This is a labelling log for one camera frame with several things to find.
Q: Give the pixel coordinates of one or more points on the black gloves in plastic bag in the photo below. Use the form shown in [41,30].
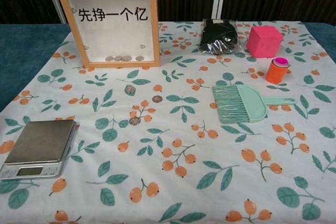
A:
[218,35]

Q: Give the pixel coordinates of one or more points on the silver coin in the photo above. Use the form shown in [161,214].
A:
[126,58]
[118,58]
[157,99]
[134,121]
[139,58]
[130,89]

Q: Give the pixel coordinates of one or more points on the wooden frame money box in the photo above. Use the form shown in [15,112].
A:
[110,37]

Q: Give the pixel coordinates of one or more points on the floral tablecloth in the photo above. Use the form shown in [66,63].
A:
[183,182]

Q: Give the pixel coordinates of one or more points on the pink foam cube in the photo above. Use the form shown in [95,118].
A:
[262,43]

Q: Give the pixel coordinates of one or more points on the mint green brush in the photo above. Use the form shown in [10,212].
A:
[231,104]

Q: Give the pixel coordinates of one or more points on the magenta nested cup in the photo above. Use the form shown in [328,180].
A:
[280,61]

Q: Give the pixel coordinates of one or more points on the silver digital scale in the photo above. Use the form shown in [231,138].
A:
[39,142]

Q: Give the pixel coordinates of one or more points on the orange cup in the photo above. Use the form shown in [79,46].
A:
[274,75]

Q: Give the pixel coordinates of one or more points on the mint green dustpan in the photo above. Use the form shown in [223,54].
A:
[256,103]

